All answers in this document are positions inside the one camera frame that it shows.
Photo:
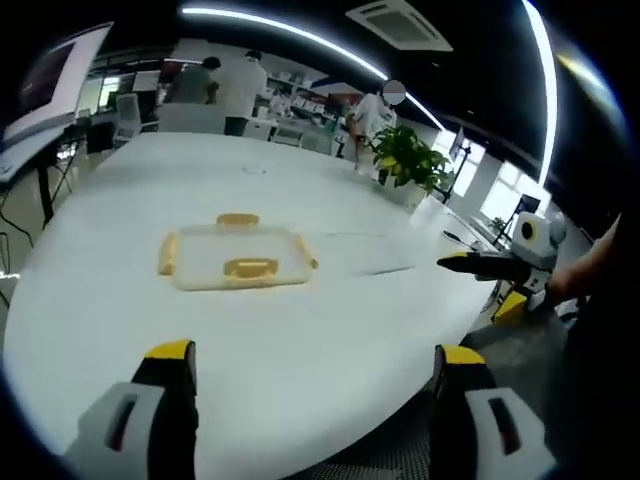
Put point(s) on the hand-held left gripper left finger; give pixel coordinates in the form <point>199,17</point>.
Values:
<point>145,410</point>

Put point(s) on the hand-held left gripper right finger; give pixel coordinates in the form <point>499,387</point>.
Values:
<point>480,415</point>

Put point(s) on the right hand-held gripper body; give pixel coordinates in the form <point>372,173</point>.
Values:
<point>537,250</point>

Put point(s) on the clear lid with yellow clips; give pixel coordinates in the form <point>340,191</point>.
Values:
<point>240,260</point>

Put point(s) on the yellow block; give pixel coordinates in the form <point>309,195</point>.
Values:
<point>510,307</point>

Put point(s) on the black tripod stand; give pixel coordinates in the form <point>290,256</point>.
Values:
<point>462,165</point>

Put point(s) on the person's dark clothing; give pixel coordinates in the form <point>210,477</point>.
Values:
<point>605,380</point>

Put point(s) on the green potted plant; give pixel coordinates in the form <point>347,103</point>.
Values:
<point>410,157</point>

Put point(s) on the curved ceiling light strip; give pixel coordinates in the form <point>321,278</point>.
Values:
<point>545,75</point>
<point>300,35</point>

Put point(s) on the ceiling air conditioner vent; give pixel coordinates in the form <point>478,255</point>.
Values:
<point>400,22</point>

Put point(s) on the white office chair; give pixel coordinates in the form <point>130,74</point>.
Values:
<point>260,132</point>
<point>128,117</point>

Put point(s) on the black-legged side desk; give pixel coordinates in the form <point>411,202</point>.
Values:
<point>30,160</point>

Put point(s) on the large display screen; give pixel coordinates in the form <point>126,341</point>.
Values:
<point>50,85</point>

